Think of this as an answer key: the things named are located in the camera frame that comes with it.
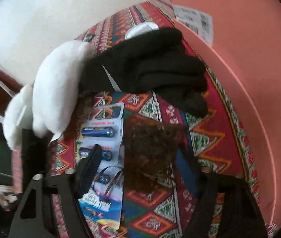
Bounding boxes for pink storage box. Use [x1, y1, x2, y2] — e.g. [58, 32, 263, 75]
[172, 0, 281, 225]

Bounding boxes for blue battery pack card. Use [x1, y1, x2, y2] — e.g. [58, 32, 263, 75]
[75, 103, 124, 230]

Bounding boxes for white round lid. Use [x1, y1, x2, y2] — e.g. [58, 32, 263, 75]
[124, 22, 159, 40]

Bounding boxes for white plush toy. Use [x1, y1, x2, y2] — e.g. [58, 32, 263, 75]
[3, 40, 93, 151]

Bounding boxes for black knit gloves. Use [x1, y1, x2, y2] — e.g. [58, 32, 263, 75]
[79, 27, 208, 118]

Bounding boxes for patterned red table cloth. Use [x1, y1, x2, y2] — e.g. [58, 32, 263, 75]
[11, 0, 280, 238]

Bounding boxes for brown fuzzy cloth piece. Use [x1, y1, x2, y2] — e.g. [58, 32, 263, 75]
[122, 115, 185, 195]

